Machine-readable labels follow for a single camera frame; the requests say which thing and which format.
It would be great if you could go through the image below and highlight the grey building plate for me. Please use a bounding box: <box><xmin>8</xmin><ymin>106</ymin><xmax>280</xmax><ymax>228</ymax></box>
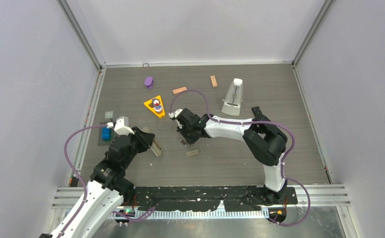
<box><xmin>98</xmin><ymin>126</ymin><xmax>116</xmax><ymax>146</ymax></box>

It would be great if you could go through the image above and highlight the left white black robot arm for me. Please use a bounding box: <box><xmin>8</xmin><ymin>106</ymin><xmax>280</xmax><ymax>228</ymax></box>
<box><xmin>40</xmin><ymin>126</ymin><xmax>155</xmax><ymax>238</ymax></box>

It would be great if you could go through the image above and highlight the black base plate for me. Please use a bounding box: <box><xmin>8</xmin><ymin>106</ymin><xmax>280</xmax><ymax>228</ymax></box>
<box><xmin>123</xmin><ymin>185</ymin><xmax>298</xmax><ymax>212</ymax></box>

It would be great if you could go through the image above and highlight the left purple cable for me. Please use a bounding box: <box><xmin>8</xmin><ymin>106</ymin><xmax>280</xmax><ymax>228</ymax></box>
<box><xmin>56</xmin><ymin>123</ymin><xmax>114</xmax><ymax>238</ymax></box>

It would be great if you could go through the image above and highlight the yellow triangular toy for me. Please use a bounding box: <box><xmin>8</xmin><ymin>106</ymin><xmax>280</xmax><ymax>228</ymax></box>
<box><xmin>143</xmin><ymin>95</ymin><xmax>165</xmax><ymax>119</ymax></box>

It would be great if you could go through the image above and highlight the small clear grey tile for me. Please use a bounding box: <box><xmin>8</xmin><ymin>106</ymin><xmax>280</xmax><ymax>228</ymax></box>
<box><xmin>105</xmin><ymin>111</ymin><xmax>113</xmax><ymax>119</ymax></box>

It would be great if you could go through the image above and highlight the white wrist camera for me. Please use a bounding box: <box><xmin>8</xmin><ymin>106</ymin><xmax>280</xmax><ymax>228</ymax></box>
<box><xmin>106</xmin><ymin>116</ymin><xmax>134</xmax><ymax>136</ymax></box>
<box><xmin>168</xmin><ymin>109</ymin><xmax>183</xmax><ymax>129</ymax></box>

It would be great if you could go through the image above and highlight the upright orange wooden block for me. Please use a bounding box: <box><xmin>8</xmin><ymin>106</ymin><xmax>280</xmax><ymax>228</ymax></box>
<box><xmin>210</xmin><ymin>75</ymin><xmax>218</xmax><ymax>88</ymax></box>

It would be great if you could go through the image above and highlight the black remote control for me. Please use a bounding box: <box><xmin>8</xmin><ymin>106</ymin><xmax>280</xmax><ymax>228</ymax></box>
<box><xmin>252</xmin><ymin>106</ymin><xmax>263</xmax><ymax>118</ymax></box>

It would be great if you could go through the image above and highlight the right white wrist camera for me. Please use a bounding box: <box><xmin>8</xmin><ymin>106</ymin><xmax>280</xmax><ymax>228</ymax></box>
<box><xmin>168</xmin><ymin>109</ymin><xmax>183</xmax><ymax>129</ymax></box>

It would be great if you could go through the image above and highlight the purple plastic cap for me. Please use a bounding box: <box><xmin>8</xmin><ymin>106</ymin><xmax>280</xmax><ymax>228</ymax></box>
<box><xmin>144</xmin><ymin>76</ymin><xmax>154</xmax><ymax>89</ymax></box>

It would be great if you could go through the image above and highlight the white printed card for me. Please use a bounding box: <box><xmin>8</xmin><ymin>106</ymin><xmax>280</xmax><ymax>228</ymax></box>
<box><xmin>142</xmin><ymin>126</ymin><xmax>163</xmax><ymax>157</ymax></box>

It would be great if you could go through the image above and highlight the blue building brick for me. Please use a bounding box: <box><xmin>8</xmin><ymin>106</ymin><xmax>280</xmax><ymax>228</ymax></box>
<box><xmin>101</xmin><ymin>127</ymin><xmax>112</xmax><ymax>141</ymax></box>

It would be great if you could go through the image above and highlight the beige remote battery cover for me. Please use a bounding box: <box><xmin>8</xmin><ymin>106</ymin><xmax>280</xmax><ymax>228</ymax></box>
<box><xmin>186</xmin><ymin>149</ymin><xmax>199</xmax><ymax>157</ymax></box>

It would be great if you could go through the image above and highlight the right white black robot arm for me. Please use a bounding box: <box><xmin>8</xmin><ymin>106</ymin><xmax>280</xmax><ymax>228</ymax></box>
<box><xmin>170</xmin><ymin>108</ymin><xmax>287</xmax><ymax>204</ymax></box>

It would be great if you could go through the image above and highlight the white metronome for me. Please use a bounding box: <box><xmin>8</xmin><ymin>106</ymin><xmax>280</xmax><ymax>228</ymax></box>
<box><xmin>221</xmin><ymin>78</ymin><xmax>243</xmax><ymax>116</ymax></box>

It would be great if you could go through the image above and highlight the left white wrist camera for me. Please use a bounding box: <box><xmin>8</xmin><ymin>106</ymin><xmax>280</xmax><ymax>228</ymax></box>
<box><xmin>106</xmin><ymin>116</ymin><xmax>134</xmax><ymax>136</ymax></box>

